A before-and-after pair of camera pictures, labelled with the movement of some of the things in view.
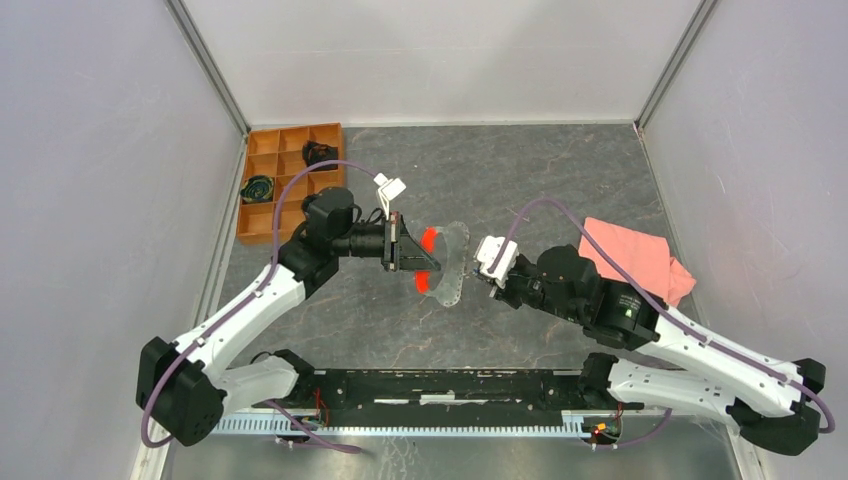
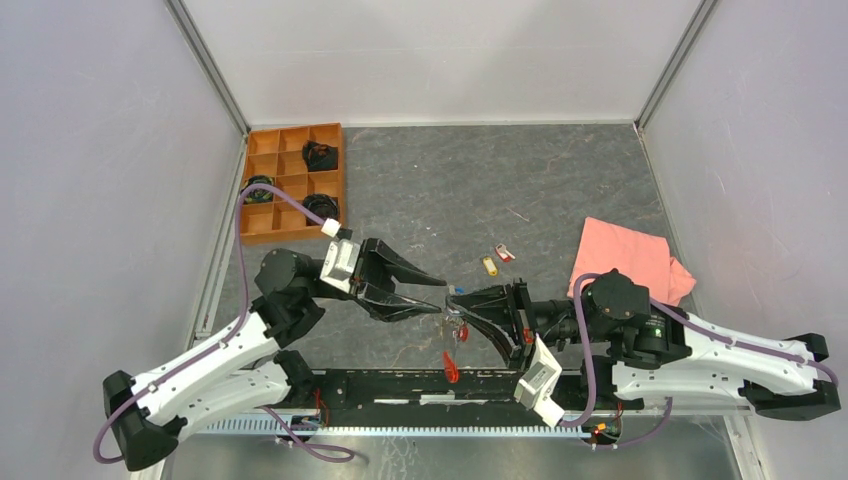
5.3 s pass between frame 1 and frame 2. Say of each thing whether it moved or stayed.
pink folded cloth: stayed
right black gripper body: moved
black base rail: stayed
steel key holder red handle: moved
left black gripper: moved
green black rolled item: stayed
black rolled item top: stayed
